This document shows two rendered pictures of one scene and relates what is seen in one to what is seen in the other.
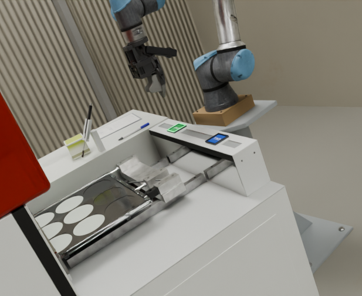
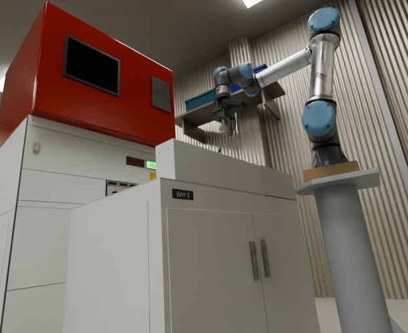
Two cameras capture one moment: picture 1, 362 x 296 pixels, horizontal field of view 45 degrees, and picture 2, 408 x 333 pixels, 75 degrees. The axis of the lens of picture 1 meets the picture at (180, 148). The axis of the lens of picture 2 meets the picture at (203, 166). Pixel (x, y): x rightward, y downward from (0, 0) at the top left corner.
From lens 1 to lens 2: 156 cm
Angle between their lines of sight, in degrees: 73
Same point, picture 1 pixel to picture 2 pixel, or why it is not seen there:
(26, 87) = not seen: hidden behind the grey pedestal
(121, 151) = not seen: hidden behind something
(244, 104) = (340, 168)
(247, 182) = (159, 173)
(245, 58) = (315, 109)
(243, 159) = (161, 152)
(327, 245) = not seen: outside the picture
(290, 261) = (147, 259)
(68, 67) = (389, 186)
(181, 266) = (97, 204)
